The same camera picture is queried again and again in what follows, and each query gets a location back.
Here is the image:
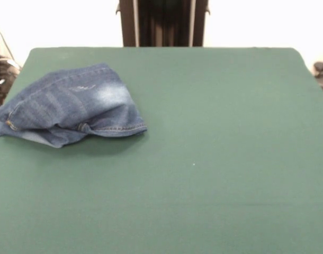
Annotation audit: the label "blue denim jeans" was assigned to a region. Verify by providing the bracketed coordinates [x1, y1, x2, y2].
[0, 62, 148, 149]

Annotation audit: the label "dark green table cloth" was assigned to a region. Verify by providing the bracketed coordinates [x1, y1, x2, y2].
[0, 47, 323, 254]

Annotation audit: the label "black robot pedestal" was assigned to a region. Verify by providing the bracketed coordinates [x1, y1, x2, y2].
[115, 0, 212, 48]

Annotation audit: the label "thin grey cable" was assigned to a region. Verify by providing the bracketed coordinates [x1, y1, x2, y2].
[0, 21, 21, 71]

